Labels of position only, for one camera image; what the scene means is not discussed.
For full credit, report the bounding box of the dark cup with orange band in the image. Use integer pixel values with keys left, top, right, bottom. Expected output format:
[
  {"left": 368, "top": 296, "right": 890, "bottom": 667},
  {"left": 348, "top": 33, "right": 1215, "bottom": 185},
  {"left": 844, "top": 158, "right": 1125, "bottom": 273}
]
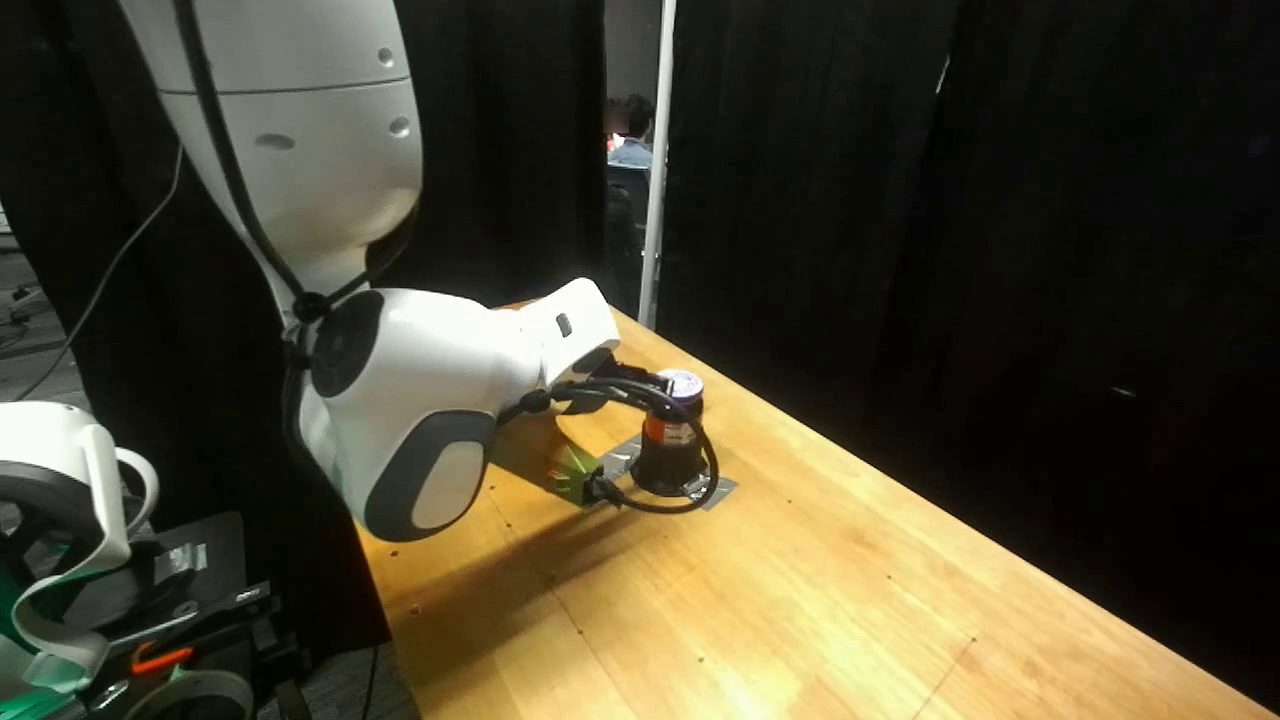
[{"left": 629, "top": 367, "right": 713, "bottom": 497}]

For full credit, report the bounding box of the white vertical pole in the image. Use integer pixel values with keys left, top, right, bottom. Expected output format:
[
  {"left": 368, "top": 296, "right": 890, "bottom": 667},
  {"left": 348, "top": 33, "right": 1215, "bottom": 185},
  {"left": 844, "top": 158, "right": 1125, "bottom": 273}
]
[{"left": 632, "top": 0, "right": 681, "bottom": 332}]

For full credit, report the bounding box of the person in background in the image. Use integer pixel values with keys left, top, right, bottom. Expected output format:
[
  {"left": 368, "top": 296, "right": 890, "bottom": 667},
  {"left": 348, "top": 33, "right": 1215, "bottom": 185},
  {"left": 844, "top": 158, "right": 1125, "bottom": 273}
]
[{"left": 604, "top": 92, "right": 661, "bottom": 177}]

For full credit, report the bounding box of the black curtain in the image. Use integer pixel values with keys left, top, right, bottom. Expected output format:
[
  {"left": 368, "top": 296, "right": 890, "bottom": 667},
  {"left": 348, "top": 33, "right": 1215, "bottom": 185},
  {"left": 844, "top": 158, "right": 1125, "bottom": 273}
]
[
  {"left": 665, "top": 0, "right": 1280, "bottom": 712},
  {"left": 0, "top": 0, "right": 645, "bottom": 658}
]

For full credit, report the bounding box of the black equipment case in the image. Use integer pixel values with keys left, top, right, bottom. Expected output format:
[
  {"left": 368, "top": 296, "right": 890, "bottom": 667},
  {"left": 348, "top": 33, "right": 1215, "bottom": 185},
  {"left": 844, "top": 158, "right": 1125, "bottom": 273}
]
[{"left": 72, "top": 513, "right": 318, "bottom": 720}]

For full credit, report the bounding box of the grey round container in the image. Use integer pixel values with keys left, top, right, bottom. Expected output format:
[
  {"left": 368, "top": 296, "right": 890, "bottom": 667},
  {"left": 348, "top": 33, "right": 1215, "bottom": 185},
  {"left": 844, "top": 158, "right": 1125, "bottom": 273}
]
[{"left": 124, "top": 665, "right": 255, "bottom": 720}]

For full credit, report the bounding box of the white headset device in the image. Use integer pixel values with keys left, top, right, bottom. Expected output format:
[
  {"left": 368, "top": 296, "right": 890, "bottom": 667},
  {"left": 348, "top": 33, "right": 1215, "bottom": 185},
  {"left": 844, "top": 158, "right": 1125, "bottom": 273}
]
[{"left": 0, "top": 396, "right": 166, "bottom": 581}]

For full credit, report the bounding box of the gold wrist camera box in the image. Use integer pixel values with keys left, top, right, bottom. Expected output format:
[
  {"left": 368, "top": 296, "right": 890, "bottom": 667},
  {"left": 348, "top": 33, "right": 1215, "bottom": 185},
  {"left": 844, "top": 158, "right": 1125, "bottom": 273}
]
[{"left": 493, "top": 411, "right": 609, "bottom": 509}]

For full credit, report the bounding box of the grey hanging cable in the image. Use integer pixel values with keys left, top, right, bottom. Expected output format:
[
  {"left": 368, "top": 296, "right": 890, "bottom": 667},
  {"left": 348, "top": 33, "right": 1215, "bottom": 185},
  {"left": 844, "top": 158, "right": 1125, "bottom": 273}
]
[{"left": 54, "top": 146, "right": 188, "bottom": 371}]

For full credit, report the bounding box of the orange handle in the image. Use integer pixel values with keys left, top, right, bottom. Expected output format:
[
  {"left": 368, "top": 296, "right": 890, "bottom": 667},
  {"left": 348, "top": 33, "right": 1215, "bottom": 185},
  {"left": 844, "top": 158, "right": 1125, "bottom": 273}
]
[{"left": 129, "top": 641, "right": 202, "bottom": 679}]

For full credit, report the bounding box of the pale headset strap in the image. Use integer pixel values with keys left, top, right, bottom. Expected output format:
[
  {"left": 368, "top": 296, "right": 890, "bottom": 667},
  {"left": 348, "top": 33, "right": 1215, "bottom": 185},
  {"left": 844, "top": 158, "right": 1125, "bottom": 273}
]
[{"left": 4, "top": 553, "right": 136, "bottom": 672}]

